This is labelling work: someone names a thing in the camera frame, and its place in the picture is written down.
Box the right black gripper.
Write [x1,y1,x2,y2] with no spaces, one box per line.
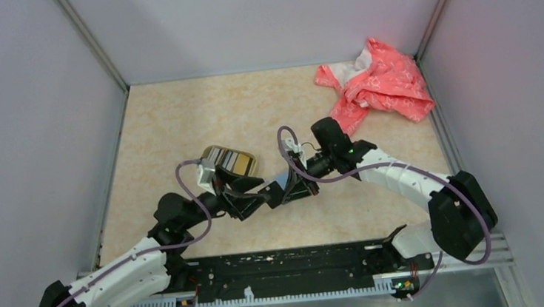
[276,147,338,205]

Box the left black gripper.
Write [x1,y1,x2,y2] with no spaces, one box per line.
[178,159,273,229]

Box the black credit card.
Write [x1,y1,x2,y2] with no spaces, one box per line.
[258,181,284,209]

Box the beige tray of cards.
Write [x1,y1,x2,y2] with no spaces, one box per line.
[201,144,258,176]

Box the beige card holder wallet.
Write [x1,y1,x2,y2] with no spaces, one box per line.
[274,170,296,191]

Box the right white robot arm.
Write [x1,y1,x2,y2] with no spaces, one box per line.
[276,117,498,271]

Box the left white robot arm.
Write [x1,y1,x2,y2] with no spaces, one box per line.
[38,169,264,307]

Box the pink crumpled cloth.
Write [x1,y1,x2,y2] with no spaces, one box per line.
[314,38,436,135]

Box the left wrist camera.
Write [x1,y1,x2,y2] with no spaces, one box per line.
[197,158,216,195]

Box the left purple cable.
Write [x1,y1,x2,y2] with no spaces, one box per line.
[18,158,221,307]

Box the purple cable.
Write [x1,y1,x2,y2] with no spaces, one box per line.
[275,108,497,307]
[18,158,221,307]

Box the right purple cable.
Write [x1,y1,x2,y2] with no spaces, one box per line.
[275,108,497,307]

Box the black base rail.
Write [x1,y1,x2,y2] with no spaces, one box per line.
[165,239,435,303]

